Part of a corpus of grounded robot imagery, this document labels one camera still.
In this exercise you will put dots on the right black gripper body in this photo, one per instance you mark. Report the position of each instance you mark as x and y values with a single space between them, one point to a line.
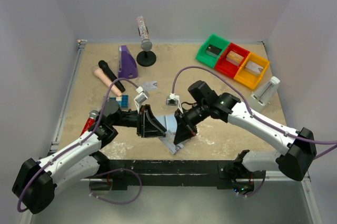
182 121

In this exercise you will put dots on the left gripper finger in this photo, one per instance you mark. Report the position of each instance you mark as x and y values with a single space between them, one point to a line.
154 134
154 122

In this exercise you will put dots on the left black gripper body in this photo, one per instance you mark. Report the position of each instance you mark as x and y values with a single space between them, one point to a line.
140 120

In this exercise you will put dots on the silver credit card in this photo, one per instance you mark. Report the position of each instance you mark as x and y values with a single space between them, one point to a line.
151 85

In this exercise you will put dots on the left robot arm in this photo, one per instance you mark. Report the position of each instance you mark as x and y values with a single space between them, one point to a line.
37 181

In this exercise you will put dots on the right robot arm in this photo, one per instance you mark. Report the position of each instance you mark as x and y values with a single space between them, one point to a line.
294 149

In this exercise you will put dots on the purple wedge holder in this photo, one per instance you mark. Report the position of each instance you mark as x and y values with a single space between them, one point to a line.
127 67

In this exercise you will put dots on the black card in green bin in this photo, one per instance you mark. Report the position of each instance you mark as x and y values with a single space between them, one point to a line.
213 51

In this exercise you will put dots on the tan card in red bin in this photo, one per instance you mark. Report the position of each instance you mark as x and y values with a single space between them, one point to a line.
234 58

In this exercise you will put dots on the white card in yellow bin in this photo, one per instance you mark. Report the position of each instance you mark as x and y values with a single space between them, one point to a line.
254 68

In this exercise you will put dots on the grey truss bar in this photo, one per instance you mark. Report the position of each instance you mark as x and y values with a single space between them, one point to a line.
175 148

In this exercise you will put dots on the blue toy brick block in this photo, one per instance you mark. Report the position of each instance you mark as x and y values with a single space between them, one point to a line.
123 101

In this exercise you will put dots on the red glitter microphone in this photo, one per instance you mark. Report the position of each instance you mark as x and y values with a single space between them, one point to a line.
90 121

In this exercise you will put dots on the black round stand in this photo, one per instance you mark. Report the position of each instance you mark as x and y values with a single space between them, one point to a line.
146 59

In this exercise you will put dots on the beige microphone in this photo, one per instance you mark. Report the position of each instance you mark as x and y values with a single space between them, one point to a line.
98 72

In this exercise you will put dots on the glitter microphone on stand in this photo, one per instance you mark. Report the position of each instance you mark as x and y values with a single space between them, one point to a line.
146 44

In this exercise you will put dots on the green storage bin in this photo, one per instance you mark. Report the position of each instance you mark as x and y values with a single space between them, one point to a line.
216 41

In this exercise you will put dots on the red storage bin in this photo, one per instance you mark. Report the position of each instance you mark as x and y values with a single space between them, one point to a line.
227 68

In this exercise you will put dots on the white grey stand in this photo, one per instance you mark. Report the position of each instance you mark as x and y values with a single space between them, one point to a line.
260 99

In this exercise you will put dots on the yellow storage bin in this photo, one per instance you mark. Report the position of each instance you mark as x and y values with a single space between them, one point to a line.
247 79

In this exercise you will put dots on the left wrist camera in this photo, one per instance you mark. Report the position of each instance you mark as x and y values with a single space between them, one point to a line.
142 96

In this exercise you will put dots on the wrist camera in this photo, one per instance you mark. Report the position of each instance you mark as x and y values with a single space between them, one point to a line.
174 100
142 96

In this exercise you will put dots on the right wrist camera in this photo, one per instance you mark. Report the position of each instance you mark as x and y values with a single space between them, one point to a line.
174 100

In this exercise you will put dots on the black base frame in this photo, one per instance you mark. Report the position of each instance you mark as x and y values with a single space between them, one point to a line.
175 173

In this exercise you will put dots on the aluminium frame rail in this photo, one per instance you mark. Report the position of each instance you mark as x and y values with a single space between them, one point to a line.
56 139

